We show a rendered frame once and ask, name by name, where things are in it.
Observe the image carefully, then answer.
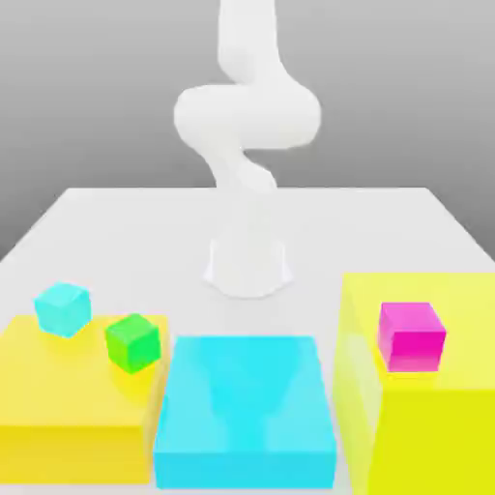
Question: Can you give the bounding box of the large lime yellow box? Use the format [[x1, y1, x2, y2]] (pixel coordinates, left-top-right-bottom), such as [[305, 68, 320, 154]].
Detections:
[[332, 272, 495, 495]]

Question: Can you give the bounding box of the small magenta cube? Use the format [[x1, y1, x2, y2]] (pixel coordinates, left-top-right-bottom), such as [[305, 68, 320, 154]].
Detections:
[[377, 301, 448, 373]]

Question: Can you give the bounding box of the small cyan cube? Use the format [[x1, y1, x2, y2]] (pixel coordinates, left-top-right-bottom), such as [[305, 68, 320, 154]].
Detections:
[[33, 280, 93, 340]]

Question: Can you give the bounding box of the small green cube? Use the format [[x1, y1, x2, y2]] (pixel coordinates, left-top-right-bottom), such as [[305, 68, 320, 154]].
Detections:
[[104, 312, 162, 376]]

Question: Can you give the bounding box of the large cyan box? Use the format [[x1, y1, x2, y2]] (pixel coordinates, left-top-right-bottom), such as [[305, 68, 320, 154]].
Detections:
[[152, 335, 338, 491]]

